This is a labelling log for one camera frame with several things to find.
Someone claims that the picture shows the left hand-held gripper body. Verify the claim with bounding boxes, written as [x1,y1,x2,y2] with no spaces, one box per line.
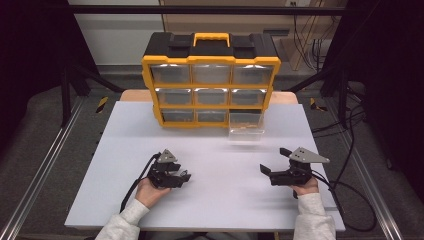
[147,148,181,189]

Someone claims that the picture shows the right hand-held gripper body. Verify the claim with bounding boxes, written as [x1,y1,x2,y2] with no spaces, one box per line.
[283,146,331,187]

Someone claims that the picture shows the clear plastic drawer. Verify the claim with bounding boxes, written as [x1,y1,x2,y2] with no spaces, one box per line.
[228,111,266,142]

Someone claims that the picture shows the yellow black drawer organizer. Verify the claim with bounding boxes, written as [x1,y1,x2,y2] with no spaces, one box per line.
[141,31,282,129]

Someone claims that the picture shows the person's right hand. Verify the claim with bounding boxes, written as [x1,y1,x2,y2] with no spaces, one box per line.
[290,176,320,197]

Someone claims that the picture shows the person's left hand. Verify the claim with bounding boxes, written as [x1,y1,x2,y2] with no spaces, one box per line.
[134,177,172,209]

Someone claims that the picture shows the yellow black tape marker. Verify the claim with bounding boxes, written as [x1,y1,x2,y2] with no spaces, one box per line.
[309,97,328,113]
[95,96,109,114]

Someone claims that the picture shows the black metal stand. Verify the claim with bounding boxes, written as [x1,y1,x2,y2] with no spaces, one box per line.
[60,63,125,128]
[285,63,351,129]

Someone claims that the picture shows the wooden table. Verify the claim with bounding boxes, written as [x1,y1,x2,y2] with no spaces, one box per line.
[119,89,299,105]

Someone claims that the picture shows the grid of clear drawers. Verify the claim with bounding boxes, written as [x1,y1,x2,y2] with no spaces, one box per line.
[149,63,275,123]

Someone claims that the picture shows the black curtain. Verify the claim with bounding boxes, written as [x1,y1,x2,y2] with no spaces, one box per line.
[324,0,424,194]
[0,0,101,148]

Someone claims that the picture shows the black crossbar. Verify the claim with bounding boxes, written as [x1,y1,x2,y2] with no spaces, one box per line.
[68,4,348,16]

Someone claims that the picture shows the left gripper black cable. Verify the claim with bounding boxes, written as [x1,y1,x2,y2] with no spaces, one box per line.
[119,152,162,214]

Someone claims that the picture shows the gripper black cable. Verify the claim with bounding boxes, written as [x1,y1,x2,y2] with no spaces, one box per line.
[311,169,346,221]
[119,152,162,214]

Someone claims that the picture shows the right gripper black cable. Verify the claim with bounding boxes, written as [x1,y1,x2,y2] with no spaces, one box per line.
[311,169,346,221]

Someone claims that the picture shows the black floor cable loop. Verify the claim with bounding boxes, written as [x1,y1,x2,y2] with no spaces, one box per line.
[329,179,378,233]

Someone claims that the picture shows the aluminium floor rail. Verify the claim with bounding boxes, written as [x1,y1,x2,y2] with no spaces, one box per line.
[326,99,404,240]
[0,96,86,240]

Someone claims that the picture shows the hanging black cables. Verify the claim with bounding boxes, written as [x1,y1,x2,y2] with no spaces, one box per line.
[292,3,331,72]

